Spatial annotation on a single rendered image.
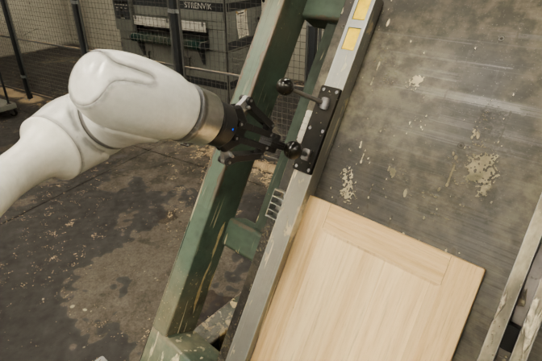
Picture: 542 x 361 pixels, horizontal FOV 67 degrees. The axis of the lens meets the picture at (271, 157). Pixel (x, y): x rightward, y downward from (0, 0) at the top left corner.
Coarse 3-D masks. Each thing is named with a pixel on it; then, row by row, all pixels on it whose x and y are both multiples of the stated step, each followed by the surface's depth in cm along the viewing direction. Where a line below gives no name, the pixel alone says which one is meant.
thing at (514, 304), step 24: (528, 240) 64; (528, 264) 63; (504, 288) 65; (528, 288) 66; (504, 312) 64; (528, 312) 62; (504, 336) 64; (528, 336) 62; (480, 360) 65; (504, 360) 66
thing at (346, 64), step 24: (360, 24) 90; (360, 48) 90; (336, 72) 92; (336, 120) 92; (288, 192) 94; (312, 192) 93; (288, 216) 93; (288, 240) 92; (264, 264) 94; (264, 288) 93; (264, 312) 93; (240, 336) 94; (240, 360) 93
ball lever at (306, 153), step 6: (288, 144) 80; (294, 144) 80; (300, 144) 81; (288, 150) 80; (294, 150) 80; (300, 150) 80; (306, 150) 90; (288, 156) 81; (294, 156) 80; (306, 156) 90
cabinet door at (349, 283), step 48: (336, 240) 88; (384, 240) 82; (288, 288) 92; (336, 288) 86; (384, 288) 80; (432, 288) 75; (288, 336) 90; (336, 336) 84; (384, 336) 79; (432, 336) 74
